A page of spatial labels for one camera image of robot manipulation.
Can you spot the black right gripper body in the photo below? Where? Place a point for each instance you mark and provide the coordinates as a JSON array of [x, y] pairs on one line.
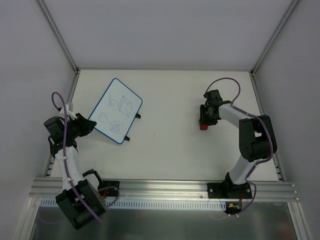
[[204, 117]]

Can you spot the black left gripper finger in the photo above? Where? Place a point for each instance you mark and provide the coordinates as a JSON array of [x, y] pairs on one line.
[[85, 124], [81, 132]]

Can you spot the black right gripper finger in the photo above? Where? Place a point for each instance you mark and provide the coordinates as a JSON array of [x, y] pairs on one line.
[[211, 121], [202, 118]]

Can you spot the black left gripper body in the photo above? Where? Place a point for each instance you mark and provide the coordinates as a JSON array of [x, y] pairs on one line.
[[80, 125]]

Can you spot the red black whiteboard eraser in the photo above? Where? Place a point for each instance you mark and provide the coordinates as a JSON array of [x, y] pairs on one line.
[[203, 127]]

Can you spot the blue framed whiteboard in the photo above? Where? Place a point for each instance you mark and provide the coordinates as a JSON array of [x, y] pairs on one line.
[[116, 111]]

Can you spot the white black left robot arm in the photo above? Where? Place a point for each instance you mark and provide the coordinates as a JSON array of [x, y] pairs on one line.
[[80, 200]]

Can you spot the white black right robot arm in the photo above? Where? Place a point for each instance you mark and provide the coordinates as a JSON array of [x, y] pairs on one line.
[[256, 141]]

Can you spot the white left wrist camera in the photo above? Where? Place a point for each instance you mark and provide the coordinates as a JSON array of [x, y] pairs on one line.
[[69, 111]]

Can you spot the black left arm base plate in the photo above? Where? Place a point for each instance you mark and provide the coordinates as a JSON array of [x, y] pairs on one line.
[[109, 188]]

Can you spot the aluminium mounting rail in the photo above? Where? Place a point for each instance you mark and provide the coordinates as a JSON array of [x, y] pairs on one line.
[[266, 191]]

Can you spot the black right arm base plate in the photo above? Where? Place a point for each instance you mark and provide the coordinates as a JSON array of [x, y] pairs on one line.
[[222, 191]]

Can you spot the white slotted cable duct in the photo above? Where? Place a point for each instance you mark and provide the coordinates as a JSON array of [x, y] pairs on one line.
[[139, 204]]

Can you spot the right aluminium frame post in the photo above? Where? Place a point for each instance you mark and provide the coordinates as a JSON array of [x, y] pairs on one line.
[[275, 34]]

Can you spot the aluminium frame post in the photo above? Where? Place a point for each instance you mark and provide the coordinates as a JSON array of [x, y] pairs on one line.
[[57, 34], [275, 34]]

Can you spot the left aluminium frame post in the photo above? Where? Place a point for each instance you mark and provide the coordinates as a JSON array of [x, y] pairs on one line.
[[57, 34]]

